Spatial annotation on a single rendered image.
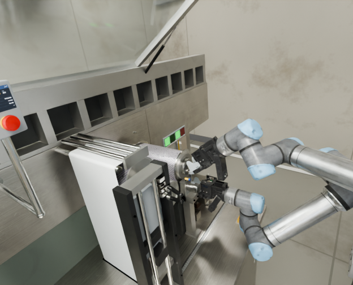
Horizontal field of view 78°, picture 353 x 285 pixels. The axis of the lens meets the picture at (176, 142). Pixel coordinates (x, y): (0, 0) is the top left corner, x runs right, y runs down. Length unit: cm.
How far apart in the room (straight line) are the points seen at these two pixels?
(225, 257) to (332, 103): 260
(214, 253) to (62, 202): 67
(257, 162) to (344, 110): 264
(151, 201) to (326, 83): 286
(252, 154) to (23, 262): 88
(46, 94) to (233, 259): 96
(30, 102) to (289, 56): 294
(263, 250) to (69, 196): 77
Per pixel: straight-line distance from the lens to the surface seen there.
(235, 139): 75
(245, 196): 96
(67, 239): 109
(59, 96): 91
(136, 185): 54
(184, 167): 93
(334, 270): 234
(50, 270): 112
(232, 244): 110
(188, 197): 97
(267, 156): 74
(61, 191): 98
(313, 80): 325
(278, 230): 92
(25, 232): 98
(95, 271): 112
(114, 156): 68
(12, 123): 50
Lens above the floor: 174
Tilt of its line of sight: 24 degrees down
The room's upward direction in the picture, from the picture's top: 6 degrees counter-clockwise
